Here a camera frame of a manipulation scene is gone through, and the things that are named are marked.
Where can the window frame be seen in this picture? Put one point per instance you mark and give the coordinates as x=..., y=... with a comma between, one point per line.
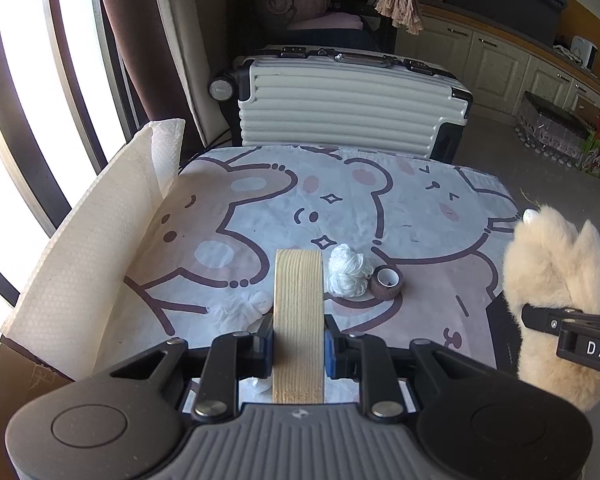
x=65, y=60

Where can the white paper towel sheet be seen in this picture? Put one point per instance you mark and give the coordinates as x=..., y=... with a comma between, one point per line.
x=90, y=240

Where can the pack of water bottles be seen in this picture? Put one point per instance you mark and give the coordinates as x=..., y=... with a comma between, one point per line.
x=552, y=130

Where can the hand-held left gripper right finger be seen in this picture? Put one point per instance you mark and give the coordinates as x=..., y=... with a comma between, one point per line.
x=331, y=355

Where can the small white fluffy tuft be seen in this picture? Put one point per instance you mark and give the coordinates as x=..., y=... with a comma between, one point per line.
x=237, y=310

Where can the white ribbed suitcase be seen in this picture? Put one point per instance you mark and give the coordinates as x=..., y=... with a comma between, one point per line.
x=340, y=105

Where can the bear printed blanket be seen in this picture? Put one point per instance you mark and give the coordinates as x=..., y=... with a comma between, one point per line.
x=370, y=210

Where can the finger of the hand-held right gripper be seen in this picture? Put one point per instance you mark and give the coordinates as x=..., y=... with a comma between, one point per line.
x=541, y=317

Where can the fluffy cream paw glove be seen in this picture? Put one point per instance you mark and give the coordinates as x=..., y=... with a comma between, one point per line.
x=545, y=265

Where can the light wooden block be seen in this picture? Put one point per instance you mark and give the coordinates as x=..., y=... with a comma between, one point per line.
x=298, y=320

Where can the white yarn bundle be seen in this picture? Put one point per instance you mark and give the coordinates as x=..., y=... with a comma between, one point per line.
x=349, y=270

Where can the brown tape roll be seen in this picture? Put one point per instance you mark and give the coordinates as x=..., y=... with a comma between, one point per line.
x=386, y=282

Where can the brown curtain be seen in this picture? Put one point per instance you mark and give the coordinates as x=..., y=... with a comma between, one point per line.
x=145, y=50

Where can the cream kitchen cabinets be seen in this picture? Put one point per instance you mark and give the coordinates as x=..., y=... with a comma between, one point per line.
x=500, y=70

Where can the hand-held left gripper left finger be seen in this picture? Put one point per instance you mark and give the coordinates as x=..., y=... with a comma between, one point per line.
x=264, y=352

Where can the flat cardboard piece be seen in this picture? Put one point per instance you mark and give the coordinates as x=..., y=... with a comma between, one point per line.
x=586, y=105

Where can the white countertop appliance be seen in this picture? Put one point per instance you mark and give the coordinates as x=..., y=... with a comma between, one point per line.
x=585, y=52

